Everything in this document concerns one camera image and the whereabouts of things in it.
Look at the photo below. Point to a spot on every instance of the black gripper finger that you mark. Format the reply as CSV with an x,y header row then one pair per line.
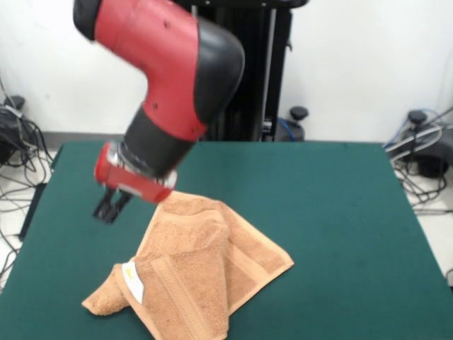
x,y
104,205
117,210

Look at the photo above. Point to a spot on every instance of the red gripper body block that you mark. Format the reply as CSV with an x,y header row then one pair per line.
x,y
131,182

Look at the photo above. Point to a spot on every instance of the tan terry towel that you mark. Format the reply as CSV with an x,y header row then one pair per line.
x,y
198,255

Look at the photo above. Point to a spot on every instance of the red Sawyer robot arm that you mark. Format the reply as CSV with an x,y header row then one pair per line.
x,y
170,71

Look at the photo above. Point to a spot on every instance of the dark green table cloth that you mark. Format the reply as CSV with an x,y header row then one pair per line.
x,y
318,212

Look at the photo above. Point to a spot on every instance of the black pedestal foot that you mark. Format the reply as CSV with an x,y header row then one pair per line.
x,y
14,101
417,117

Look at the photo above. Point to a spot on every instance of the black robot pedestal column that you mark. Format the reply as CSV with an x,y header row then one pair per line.
x,y
269,71

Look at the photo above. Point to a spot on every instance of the black pedestal leg with knob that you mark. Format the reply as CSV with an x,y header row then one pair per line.
x,y
299,112

